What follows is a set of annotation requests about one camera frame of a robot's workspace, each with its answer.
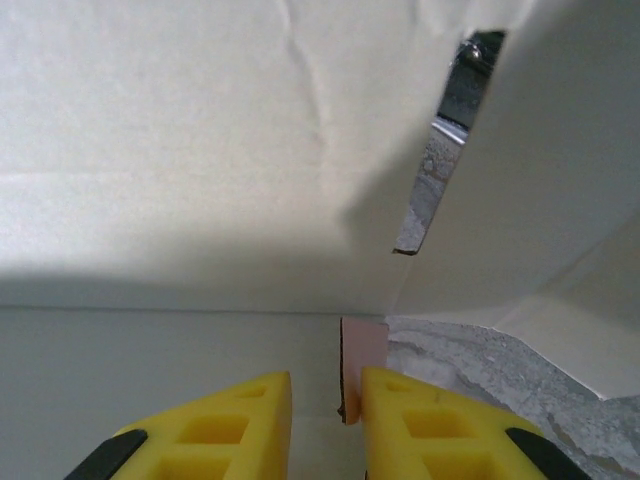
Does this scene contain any black briefcase with chrome trim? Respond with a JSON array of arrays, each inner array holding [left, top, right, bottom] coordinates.
[[433, 29, 507, 144]]

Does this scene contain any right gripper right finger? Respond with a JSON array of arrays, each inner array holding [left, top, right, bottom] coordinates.
[[360, 365, 577, 480]]

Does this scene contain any pink paper box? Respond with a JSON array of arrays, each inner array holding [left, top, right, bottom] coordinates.
[[0, 0, 640, 480]]

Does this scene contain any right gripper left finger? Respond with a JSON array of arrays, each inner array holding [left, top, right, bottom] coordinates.
[[63, 370, 293, 480]]

